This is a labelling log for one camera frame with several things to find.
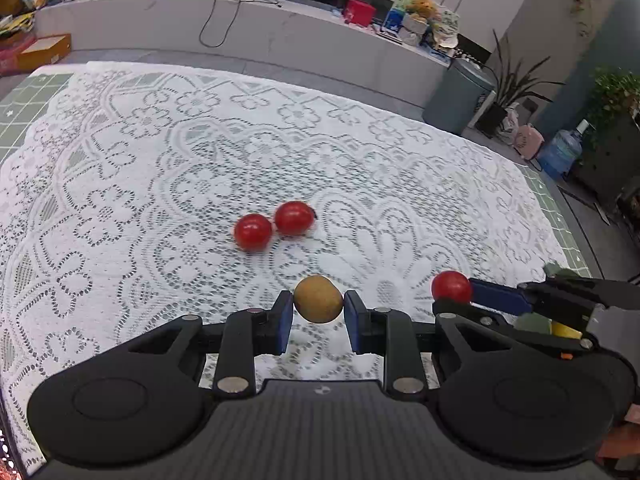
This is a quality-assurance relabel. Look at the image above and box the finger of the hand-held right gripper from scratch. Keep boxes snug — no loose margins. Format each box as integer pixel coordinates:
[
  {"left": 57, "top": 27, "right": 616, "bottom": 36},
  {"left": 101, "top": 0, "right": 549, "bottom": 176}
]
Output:
[
  {"left": 432, "top": 299, "right": 518, "bottom": 330},
  {"left": 469, "top": 279, "right": 535, "bottom": 317}
]

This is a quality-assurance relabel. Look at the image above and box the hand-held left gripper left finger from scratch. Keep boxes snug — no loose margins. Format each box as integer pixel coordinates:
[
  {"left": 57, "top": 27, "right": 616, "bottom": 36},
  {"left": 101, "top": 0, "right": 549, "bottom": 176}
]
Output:
[{"left": 125, "top": 290, "right": 294, "bottom": 401}]

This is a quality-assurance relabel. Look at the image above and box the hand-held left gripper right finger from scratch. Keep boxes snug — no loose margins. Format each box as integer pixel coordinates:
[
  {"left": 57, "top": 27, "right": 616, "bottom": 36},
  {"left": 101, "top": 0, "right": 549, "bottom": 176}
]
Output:
[{"left": 344, "top": 290, "right": 523, "bottom": 401}]

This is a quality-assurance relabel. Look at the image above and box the brown kiwi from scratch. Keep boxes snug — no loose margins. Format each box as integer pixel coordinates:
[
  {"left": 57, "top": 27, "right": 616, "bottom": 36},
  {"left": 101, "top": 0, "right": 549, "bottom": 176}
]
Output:
[{"left": 293, "top": 275, "right": 345, "bottom": 324}]

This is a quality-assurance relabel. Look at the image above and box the person's right forearm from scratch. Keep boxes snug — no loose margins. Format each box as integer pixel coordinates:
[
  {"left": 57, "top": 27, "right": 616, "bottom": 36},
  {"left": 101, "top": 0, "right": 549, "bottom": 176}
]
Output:
[{"left": 597, "top": 402, "right": 640, "bottom": 480}]

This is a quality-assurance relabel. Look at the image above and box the yellow object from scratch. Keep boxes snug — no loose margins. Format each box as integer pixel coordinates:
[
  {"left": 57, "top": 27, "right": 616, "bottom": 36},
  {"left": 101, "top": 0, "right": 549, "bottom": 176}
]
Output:
[{"left": 550, "top": 321, "right": 583, "bottom": 340}]

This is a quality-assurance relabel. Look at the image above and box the red tomato with stem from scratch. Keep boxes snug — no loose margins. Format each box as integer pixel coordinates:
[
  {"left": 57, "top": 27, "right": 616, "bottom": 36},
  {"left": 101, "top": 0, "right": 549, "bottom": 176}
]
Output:
[{"left": 274, "top": 201, "right": 317, "bottom": 237}]

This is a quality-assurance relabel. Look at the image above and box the dark plant cabinet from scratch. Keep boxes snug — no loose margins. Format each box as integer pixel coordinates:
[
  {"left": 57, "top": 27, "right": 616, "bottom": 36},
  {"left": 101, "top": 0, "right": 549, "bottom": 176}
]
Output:
[{"left": 570, "top": 110, "right": 640, "bottom": 206}]

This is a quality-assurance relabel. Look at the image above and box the blue water jug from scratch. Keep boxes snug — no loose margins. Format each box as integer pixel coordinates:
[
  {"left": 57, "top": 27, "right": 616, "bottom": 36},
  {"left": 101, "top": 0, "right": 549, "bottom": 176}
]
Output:
[{"left": 537, "top": 120, "right": 588, "bottom": 181}]

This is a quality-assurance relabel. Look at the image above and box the pink bag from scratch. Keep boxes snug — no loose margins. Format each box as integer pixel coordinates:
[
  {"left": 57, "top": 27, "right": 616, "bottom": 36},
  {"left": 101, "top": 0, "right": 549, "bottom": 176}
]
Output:
[{"left": 513, "top": 124, "right": 546, "bottom": 161}]

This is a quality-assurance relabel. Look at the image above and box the white plastic bag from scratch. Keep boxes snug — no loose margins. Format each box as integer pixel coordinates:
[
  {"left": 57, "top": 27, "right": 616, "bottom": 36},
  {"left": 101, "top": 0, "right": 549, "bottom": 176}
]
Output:
[{"left": 500, "top": 102, "right": 521, "bottom": 141}]

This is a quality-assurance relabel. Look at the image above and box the potted long-leaf plant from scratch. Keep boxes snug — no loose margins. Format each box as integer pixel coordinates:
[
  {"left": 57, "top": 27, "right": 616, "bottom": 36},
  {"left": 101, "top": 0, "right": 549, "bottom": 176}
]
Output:
[{"left": 475, "top": 30, "right": 566, "bottom": 138}]

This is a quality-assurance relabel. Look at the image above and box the grey trash bin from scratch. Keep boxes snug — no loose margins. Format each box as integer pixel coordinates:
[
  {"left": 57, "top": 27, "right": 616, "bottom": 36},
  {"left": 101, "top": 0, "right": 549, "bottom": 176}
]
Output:
[{"left": 422, "top": 57, "right": 496, "bottom": 136}]

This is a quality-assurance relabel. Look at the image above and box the green ivy plant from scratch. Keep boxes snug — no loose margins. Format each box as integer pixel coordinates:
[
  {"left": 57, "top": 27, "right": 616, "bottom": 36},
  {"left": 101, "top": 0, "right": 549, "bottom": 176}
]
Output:
[{"left": 585, "top": 67, "right": 640, "bottom": 146}]

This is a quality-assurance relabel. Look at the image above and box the white lace tablecloth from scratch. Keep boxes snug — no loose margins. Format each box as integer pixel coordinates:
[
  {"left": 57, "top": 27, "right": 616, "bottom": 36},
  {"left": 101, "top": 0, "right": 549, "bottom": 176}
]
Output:
[{"left": 0, "top": 60, "right": 571, "bottom": 478}]

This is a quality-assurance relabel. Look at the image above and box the white sun hat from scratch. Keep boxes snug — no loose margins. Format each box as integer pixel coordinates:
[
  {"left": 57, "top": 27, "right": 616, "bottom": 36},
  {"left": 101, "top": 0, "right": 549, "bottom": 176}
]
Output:
[{"left": 430, "top": 25, "right": 460, "bottom": 50}]

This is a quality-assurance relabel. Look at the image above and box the plush toy in box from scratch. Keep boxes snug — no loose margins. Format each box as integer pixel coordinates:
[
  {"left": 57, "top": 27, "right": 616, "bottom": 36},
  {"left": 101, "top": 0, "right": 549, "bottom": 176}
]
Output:
[{"left": 400, "top": 12, "right": 426, "bottom": 43}]

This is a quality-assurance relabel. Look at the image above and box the red box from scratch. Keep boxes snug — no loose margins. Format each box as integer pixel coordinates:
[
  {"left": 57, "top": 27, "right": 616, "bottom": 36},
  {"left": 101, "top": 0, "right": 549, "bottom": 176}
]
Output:
[{"left": 344, "top": 0, "right": 377, "bottom": 26}]

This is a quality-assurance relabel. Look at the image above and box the brown cardboard box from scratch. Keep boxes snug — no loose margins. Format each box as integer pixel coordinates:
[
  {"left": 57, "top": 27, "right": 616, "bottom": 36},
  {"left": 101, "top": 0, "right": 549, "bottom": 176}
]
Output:
[{"left": 17, "top": 34, "right": 72, "bottom": 72}]

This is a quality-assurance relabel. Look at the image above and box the black cable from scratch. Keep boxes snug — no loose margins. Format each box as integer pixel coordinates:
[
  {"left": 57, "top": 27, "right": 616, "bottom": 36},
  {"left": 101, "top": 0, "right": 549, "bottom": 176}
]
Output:
[{"left": 199, "top": 0, "right": 281, "bottom": 48}]

